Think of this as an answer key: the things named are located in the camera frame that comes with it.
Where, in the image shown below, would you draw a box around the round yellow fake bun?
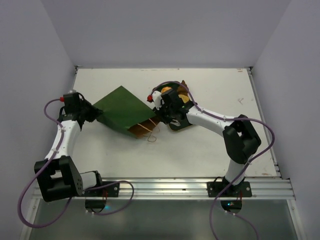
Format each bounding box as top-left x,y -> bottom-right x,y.
161,86 -> 172,94

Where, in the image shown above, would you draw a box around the green brown paper bag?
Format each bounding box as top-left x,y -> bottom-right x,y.
93,86 -> 160,143

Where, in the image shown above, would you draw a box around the metal tongs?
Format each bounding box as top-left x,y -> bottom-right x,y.
170,119 -> 181,127

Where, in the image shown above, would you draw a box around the brown fake croissant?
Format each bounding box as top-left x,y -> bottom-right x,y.
180,80 -> 189,92

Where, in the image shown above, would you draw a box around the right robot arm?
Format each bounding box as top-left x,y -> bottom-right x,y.
147,88 -> 262,197

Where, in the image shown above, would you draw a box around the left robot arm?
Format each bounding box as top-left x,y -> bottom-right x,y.
34,91 -> 104,202

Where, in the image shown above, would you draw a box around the dark green tray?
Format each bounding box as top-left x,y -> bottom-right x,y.
148,81 -> 194,132

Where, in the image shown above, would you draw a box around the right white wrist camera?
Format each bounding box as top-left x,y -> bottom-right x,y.
147,90 -> 163,110

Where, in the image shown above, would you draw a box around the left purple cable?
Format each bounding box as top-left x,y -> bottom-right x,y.
16,96 -> 135,229

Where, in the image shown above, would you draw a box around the aluminium rail frame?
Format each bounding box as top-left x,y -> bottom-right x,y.
19,65 -> 307,240

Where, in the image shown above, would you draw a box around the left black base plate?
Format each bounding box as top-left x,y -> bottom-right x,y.
83,181 -> 120,198

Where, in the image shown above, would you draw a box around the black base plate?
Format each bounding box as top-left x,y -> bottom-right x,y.
206,176 -> 253,198
83,181 -> 120,198

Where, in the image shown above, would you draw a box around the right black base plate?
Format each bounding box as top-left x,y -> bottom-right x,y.
206,176 -> 253,198

